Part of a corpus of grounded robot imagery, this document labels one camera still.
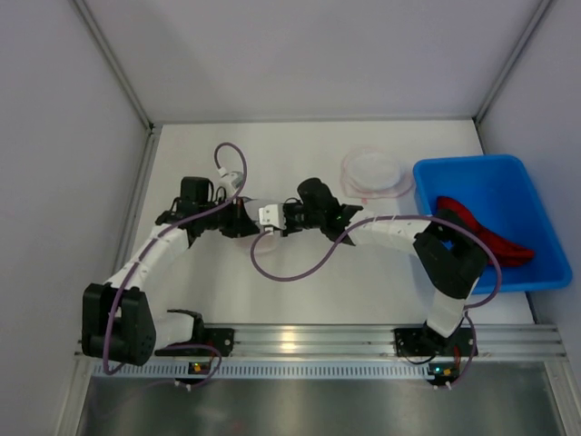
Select blue plastic bin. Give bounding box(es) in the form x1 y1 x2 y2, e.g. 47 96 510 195
412 154 572 292

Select slotted grey cable duct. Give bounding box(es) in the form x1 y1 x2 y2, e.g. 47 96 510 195
114 361 455 381

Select red bra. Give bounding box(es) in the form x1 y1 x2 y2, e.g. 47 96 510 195
437 196 536 268

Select right aluminium frame post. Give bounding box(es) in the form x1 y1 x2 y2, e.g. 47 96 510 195
472 0 556 129

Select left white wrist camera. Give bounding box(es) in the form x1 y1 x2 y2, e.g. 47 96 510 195
218 167 244 196

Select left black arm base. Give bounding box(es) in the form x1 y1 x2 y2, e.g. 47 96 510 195
153 310 235 357

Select aluminium front rail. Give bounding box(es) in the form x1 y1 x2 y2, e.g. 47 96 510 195
74 322 568 361

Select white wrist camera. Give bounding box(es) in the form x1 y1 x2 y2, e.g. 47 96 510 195
218 167 244 196
258 203 286 233

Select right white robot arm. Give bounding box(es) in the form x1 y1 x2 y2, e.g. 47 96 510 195
281 178 489 338

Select left aluminium frame post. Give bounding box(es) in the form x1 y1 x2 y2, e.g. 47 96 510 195
69 0 154 132

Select pink trimmed mesh laundry bag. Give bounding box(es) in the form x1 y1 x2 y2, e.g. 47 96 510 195
340 146 414 202

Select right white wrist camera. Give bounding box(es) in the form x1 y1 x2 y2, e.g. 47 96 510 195
258 203 286 233

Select aluminium frame post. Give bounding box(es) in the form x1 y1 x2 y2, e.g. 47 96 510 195
69 0 154 132
472 0 556 129

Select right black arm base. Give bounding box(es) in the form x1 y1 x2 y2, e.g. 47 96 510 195
393 323 478 363

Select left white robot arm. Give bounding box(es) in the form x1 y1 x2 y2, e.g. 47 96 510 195
81 176 260 366

